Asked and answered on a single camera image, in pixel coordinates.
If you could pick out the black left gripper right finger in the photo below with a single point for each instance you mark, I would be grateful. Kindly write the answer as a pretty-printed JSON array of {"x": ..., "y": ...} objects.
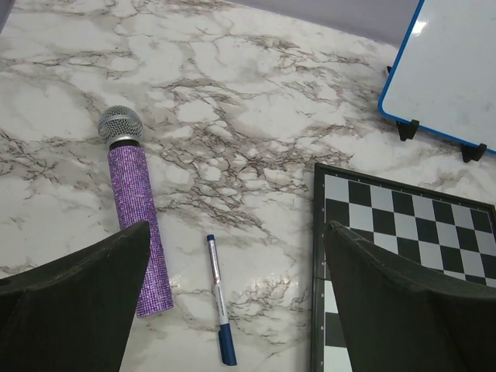
[{"x": 397, "y": 315}]

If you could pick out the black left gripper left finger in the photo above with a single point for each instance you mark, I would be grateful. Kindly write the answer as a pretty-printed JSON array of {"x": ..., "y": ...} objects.
[{"x": 75, "y": 313}]

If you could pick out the white blue whiteboard marker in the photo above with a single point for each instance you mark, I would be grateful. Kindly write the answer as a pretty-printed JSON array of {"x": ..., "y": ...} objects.
[{"x": 226, "y": 345}]

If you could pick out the blue framed whiteboard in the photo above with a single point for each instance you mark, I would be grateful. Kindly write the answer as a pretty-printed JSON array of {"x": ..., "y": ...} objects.
[{"x": 454, "y": 36}]

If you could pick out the black white chessboard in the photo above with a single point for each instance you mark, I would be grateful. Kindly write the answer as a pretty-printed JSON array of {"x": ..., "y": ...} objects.
[{"x": 453, "y": 235}]

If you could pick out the purple glitter microphone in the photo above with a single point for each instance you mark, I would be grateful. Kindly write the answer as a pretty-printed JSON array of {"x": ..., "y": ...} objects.
[{"x": 122, "y": 130}]

